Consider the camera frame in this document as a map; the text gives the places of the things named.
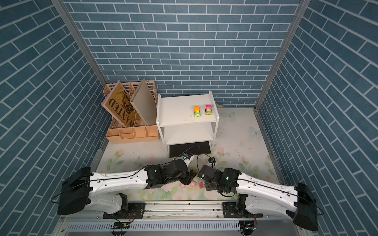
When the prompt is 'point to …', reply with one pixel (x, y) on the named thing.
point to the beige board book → (144, 102)
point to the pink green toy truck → (201, 185)
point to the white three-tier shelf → (192, 119)
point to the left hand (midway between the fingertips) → (195, 174)
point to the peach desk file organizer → (141, 132)
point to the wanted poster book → (118, 103)
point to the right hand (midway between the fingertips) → (208, 184)
